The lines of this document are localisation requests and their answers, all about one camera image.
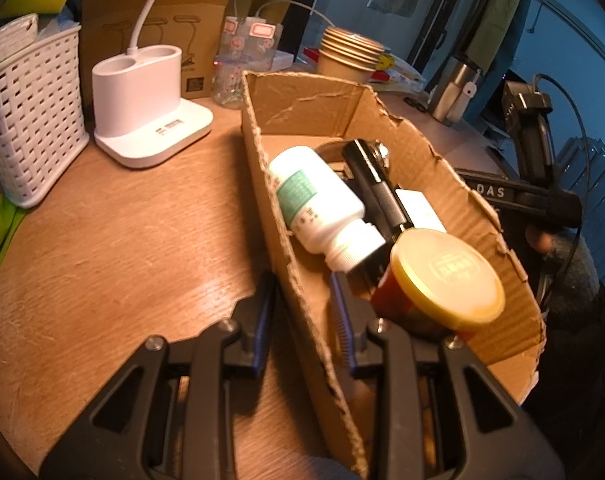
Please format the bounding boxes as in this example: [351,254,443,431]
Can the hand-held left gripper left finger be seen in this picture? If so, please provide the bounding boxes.
[38,271,279,480]

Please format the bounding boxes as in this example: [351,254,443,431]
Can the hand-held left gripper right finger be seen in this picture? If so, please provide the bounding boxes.
[328,272,566,480]

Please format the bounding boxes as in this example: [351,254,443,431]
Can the torn cardboard box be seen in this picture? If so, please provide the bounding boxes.
[241,71,548,478]

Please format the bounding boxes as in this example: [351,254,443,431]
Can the small white box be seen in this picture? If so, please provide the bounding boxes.
[395,189,448,234]

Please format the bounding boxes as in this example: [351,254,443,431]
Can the red can with yellow lid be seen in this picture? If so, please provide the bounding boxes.
[369,228,506,344]

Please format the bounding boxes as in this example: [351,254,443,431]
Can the white pill bottle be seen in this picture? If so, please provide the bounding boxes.
[268,146,387,272]

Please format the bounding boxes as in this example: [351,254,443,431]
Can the person's right forearm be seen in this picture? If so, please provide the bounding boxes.
[545,234,605,322]

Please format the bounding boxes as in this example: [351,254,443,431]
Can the person's right hand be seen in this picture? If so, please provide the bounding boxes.
[525,226,556,256]

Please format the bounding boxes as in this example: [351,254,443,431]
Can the grey padded headboard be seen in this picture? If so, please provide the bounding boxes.
[557,137,605,282]

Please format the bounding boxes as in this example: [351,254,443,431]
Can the black television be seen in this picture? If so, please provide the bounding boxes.
[482,74,514,132]

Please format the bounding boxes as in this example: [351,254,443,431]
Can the stainless steel tumbler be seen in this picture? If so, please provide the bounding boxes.
[427,52,483,124]

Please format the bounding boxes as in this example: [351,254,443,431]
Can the stack of papers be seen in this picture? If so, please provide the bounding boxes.
[387,55,426,94]

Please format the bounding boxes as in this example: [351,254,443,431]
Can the white air conditioner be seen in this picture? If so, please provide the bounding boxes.
[542,0,605,62]

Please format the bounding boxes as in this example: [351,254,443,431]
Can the dark clothing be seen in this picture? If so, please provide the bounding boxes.
[525,285,605,463]

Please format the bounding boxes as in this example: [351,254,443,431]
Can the stack of brown paper cups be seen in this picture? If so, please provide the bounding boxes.
[316,26,391,84]

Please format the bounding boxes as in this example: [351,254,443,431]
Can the white desk lamp base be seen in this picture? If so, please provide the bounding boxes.
[92,0,214,169]

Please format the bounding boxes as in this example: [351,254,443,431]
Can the clear glass jar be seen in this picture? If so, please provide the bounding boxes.
[211,16,283,110]

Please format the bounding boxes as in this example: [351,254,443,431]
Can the brown lamp packaging box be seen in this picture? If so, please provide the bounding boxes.
[80,0,246,102]

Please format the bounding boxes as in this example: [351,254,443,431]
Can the white woven plastic basket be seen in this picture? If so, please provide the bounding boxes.
[0,25,89,209]

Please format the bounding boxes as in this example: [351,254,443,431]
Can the white packs in basket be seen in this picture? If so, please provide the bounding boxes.
[0,15,39,74]

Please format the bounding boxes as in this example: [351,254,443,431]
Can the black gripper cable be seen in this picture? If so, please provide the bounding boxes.
[532,74,595,307]

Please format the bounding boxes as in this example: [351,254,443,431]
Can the white charger with cable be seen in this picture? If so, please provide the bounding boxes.
[255,0,336,29]

